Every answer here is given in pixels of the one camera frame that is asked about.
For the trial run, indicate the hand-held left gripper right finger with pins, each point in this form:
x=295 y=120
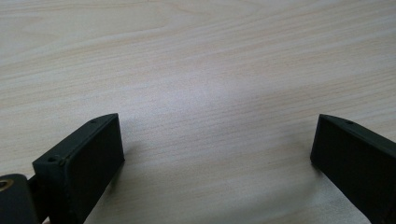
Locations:
x=355 y=161

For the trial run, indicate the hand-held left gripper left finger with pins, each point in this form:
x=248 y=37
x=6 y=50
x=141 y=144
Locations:
x=84 y=161

